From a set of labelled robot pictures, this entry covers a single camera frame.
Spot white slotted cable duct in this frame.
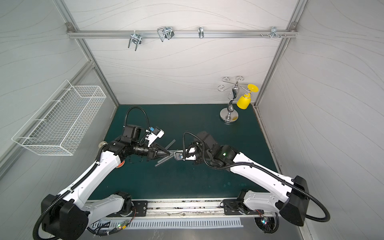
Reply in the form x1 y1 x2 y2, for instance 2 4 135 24
98 218 244 231

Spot green table mat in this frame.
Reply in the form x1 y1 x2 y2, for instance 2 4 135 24
91 105 276 200

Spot beige red round object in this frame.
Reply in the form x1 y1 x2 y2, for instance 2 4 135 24
99 141 108 148

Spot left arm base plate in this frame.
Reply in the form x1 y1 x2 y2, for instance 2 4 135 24
108 200 149 218

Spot chrome cup holder stand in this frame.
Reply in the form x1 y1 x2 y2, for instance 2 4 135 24
220 76 251 124

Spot white wire basket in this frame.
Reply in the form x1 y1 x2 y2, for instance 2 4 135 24
12 80 106 156

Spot aluminium crossbar rail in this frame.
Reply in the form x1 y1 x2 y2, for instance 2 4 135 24
67 29 299 39

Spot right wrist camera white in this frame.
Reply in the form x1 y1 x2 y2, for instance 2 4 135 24
175 146 197 161

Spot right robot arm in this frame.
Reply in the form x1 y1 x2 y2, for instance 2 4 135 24
175 131 331 227

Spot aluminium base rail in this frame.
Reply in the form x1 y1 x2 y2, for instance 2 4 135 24
59 196 307 221

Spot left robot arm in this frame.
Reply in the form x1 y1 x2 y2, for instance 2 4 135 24
33 118 171 240

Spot clear test tube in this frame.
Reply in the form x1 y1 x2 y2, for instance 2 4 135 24
157 155 175 164
165 140 176 150
157 151 175 158
155 156 174 167

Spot metal clamp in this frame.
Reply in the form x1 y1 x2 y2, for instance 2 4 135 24
260 27 287 39
157 26 175 42
128 32 142 51
198 27 204 39

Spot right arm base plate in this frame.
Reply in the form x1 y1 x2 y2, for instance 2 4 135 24
220 199 265 216

